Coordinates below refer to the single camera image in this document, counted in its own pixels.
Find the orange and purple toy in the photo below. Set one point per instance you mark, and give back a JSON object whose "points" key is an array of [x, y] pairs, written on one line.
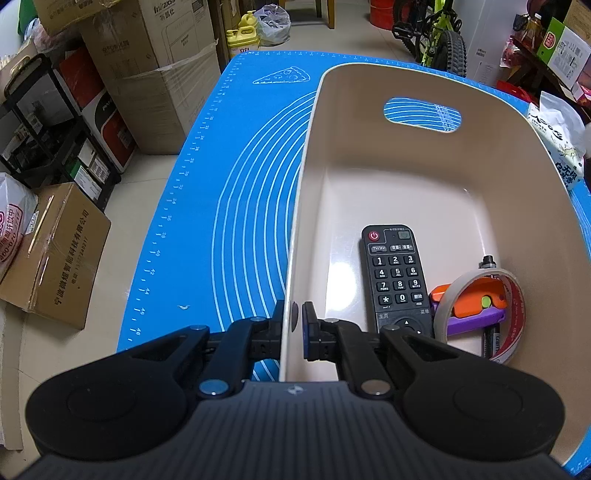
{"points": [[471, 302]]}

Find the black metal rack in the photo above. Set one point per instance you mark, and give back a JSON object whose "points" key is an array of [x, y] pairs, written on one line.
{"points": [[41, 138]]}

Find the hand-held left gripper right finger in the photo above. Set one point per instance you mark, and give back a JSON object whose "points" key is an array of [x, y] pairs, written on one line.
{"points": [[308, 328]]}

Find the large printed cardboard box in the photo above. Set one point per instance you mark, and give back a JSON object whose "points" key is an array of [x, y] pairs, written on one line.
{"points": [[161, 92]]}

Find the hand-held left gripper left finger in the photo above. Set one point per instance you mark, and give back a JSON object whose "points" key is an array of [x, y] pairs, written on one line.
{"points": [[279, 325]]}

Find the white tissue pack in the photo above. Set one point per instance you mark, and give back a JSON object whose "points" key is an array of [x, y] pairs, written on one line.
{"points": [[561, 147]]}

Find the yellow plastic jug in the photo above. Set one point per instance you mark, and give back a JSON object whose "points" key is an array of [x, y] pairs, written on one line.
{"points": [[242, 39]]}

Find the green and white box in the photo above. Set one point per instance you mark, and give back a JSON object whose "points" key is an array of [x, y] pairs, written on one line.
{"points": [[565, 50]]}

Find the red paper bag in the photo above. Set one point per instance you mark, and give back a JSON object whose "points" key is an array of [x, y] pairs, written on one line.
{"points": [[512, 87]]}

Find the open brown cardboard box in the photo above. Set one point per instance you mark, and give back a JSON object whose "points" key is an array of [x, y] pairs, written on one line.
{"points": [[69, 11]]}

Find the wooden chair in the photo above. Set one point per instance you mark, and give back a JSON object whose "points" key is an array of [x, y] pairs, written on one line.
{"points": [[331, 14]]}

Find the beige plastic basket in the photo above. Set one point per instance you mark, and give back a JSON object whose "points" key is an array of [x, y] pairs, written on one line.
{"points": [[415, 184]]}

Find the black and green bicycle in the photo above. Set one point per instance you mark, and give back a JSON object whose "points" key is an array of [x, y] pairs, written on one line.
{"points": [[455, 50]]}

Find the black marker pen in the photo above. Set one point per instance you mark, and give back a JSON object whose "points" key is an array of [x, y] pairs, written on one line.
{"points": [[492, 339]]}

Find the small taped cardboard box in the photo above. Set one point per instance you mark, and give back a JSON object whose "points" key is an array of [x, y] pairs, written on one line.
{"points": [[60, 249]]}

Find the red and black box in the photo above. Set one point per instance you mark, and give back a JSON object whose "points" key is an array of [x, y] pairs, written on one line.
{"points": [[99, 120]]}

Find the black remote control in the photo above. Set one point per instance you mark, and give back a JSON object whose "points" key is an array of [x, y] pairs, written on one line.
{"points": [[397, 277]]}

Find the blue silicone baking mat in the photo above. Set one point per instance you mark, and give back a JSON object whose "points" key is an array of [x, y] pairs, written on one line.
{"points": [[249, 207]]}

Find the white bag red print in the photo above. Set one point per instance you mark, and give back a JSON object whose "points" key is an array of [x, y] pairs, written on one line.
{"points": [[14, 221]]}

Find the clear tape roll red print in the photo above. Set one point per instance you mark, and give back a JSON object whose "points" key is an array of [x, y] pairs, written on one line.
{"points": [[513, 323]]}

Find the translucent plastic bag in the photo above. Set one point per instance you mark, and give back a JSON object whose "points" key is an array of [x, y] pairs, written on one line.
{"points": [[272, 23]]}

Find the red container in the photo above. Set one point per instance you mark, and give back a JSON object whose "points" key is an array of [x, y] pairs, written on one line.
{"points": [[383, 14]]}

